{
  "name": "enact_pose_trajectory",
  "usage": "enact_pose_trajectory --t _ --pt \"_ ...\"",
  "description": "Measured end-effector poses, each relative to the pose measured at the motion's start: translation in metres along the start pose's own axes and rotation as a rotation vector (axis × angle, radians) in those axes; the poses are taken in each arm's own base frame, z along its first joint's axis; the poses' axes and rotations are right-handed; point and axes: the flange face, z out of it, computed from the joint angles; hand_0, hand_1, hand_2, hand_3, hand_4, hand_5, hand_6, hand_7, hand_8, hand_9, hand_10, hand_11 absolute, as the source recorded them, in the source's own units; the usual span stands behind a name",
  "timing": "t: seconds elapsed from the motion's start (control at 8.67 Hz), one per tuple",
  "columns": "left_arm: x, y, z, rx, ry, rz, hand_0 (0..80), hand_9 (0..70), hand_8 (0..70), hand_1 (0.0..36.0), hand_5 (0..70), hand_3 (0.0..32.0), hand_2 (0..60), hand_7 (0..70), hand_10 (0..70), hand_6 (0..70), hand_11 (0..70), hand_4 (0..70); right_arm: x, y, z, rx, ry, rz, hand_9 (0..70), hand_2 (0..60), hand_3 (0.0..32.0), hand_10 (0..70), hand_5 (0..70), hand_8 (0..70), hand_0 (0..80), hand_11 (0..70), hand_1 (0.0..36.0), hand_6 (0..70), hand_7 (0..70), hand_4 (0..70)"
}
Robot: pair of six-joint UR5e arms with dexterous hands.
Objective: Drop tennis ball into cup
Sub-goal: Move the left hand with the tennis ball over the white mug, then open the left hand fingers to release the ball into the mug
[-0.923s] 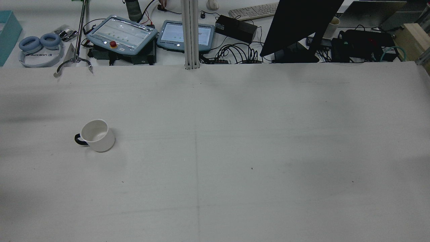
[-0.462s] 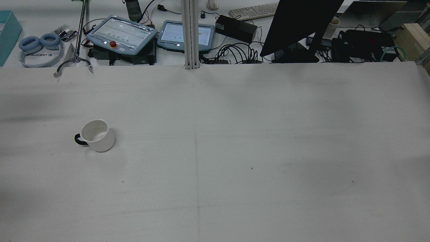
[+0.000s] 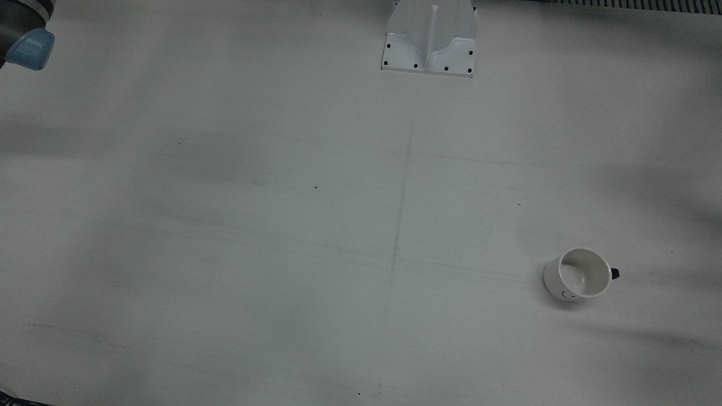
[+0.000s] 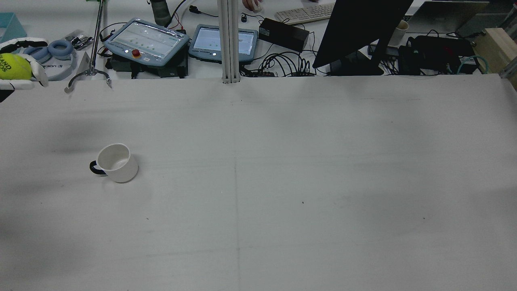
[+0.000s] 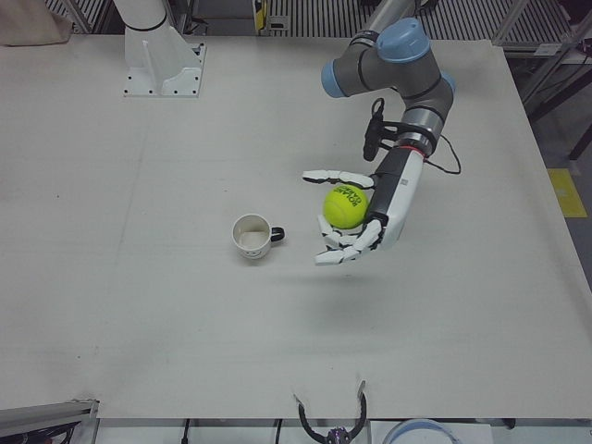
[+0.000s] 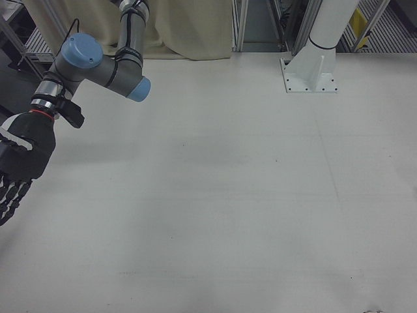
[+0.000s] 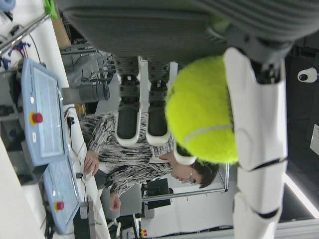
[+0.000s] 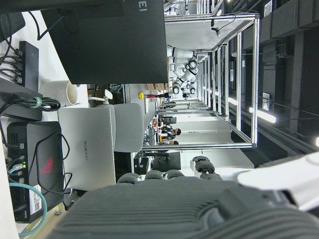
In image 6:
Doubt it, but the yellow tag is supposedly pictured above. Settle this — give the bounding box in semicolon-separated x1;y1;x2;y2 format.
347;8;370;43

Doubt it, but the black dexterous robot hand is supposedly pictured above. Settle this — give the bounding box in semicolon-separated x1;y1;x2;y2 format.
0;110;57;227

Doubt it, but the beige curtain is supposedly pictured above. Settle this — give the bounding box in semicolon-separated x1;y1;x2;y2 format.
24;0;233;61

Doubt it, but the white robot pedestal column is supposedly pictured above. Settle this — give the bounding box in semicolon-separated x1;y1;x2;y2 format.
308;0;359;50

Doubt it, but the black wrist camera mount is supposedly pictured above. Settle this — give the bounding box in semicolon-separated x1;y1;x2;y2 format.
54;97;85;130

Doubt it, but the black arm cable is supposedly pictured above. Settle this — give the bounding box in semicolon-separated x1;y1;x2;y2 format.
60;18;81;56

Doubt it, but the grey metal shelf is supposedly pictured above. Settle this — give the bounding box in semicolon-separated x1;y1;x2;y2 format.
0;0;56;71

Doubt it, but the aluminium frame rack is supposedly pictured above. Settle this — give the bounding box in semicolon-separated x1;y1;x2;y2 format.
231;0;315;53

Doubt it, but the white pedestal base plate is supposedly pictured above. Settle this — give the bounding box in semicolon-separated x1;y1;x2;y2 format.
280;44;338;94

